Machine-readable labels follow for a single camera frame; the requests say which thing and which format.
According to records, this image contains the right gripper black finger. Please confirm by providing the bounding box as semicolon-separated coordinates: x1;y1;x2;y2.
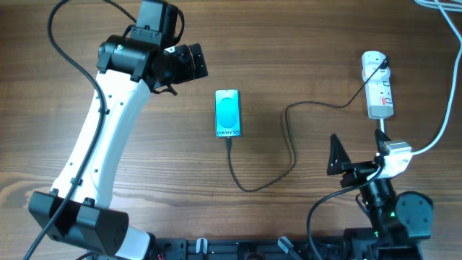
374;129;391;152
326;134;351;176

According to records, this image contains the black USB charging cable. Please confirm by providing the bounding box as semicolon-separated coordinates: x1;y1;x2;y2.
225;56;391;193

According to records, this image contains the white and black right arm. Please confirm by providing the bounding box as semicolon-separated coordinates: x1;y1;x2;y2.
327;129;434;259

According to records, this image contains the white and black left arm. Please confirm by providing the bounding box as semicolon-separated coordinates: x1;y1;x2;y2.
28;1;208;259

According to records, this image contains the white charger plug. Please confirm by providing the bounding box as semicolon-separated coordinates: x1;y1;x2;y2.
362;63;391;82

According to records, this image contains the white power strip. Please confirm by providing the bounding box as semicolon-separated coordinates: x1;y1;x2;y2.
361;51;395;121

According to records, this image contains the white power strip cord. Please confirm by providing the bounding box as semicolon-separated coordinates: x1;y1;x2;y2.
379;0;462;157

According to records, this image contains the white cables top right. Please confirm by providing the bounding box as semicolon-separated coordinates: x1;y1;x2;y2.
414;0;462;13

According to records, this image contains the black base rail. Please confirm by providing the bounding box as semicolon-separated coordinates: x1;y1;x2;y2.
149;236;422;260

